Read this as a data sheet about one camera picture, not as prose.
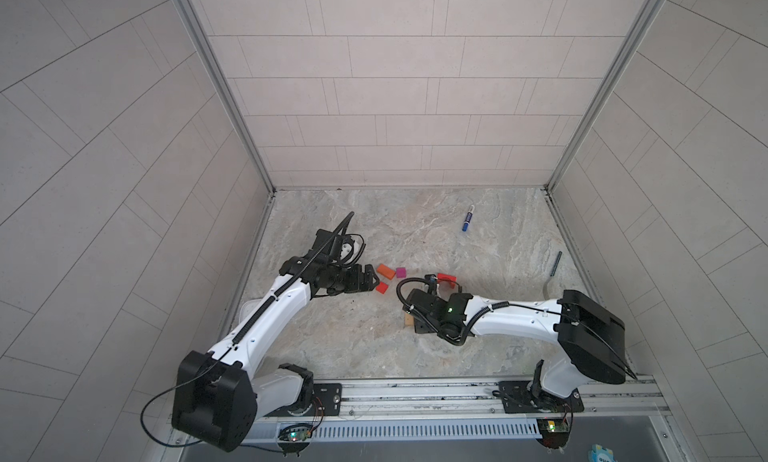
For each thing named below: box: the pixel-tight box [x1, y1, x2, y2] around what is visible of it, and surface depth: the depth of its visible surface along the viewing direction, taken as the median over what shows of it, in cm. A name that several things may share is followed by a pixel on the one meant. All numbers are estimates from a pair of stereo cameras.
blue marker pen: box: [462, 204, 475, 232], surface depth 107 cm
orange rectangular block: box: [376, 264, 396, 280], surface depth 96 cm
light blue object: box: [590, 444, 615, 462], surface depth 64 cm
